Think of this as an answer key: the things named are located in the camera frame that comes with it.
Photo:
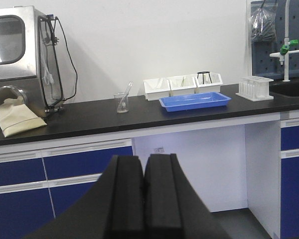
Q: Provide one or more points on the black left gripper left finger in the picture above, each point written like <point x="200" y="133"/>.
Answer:
<point x="113" y="208"/>

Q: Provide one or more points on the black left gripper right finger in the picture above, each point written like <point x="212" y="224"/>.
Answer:
<point x="173" y="210"/>

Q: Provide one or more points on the white test tube rack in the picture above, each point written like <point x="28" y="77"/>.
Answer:
<point x="254" y="88"/>

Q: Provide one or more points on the grey pegboard drying rack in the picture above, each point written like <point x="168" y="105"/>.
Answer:
<point x="270" y="67"/>

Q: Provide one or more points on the blue white lab cabinet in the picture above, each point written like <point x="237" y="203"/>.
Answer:
<point x="213" y="146"/>

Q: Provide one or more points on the glass beaker on counter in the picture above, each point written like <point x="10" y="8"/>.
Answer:
<point x="125" y="107"/>

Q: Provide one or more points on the blue plastic tray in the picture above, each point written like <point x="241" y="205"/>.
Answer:
<point x="194" y="101"/>

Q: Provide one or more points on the left white storage bin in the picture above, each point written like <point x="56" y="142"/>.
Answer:
<point x="156" y="88"/>

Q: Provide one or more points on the white storage bin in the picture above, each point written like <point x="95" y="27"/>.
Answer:
<point x="182" y="85"/>
<point x="156" y="88"/>
<point x="213" y="87"/>

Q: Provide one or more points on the middle white storage bin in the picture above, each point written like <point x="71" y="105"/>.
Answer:
<point x="182" y="85"/>

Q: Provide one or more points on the right white storage bin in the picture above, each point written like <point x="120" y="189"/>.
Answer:
<point x="213" y="87"/>

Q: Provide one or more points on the beige glove sleeve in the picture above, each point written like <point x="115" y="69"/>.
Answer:
<point x="16" y="117"/>

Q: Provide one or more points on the black lab sink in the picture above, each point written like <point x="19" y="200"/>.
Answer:
<point x="290" y="89"/>

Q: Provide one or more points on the stainless steel glove box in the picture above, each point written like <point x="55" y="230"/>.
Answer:
<point x="28" y="61"/>

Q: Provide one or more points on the white lab faucet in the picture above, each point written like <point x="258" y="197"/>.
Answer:
<point x="283" y="54"/>

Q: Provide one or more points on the clear plastic bag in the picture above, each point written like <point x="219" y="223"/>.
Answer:
<point x="263" y="21"/>

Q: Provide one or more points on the black wire tripod stand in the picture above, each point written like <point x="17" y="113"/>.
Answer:
<point x="205" y="77"/>

